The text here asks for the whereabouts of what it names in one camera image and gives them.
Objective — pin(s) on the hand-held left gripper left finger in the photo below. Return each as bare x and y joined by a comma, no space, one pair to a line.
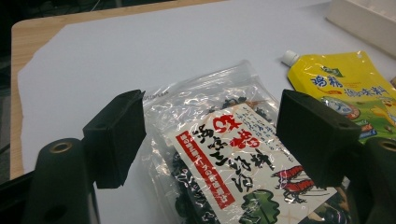
115,140

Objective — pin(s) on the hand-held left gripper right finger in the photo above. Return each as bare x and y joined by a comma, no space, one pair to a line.
314,137

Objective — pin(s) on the yellow spout seasoning pouch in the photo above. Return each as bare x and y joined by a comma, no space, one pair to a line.
336,81

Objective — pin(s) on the clear dried seaweed packet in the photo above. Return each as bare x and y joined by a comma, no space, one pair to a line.
218,149

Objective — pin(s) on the white plastic container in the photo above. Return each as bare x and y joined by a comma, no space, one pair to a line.
367,21

